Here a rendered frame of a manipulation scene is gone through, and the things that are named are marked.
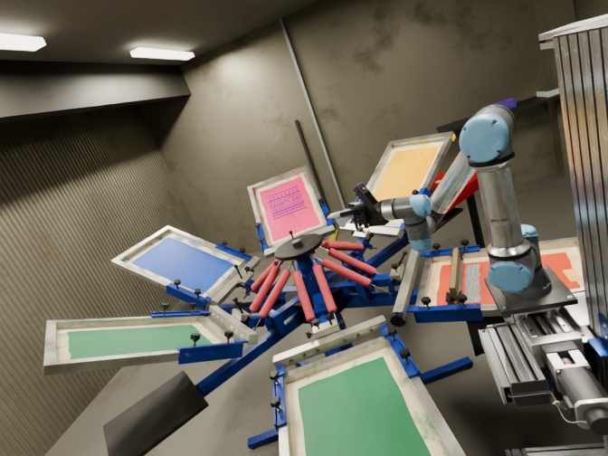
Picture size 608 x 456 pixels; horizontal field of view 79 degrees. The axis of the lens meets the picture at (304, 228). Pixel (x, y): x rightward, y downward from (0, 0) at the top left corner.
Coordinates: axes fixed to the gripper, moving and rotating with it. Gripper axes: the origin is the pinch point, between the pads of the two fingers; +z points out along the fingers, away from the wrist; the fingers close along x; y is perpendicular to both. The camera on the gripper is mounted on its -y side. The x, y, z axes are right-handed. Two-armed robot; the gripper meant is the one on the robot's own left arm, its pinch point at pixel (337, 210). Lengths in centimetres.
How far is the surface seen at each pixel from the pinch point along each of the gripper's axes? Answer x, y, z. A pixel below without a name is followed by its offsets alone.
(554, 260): 92, 60, -57
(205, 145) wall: 277, -70, 412
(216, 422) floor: 15, 167, 178
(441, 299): 54, 65, -11
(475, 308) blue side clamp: 41, 62, -31
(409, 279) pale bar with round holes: 58, 56, 6
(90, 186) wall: 88, -49, 418
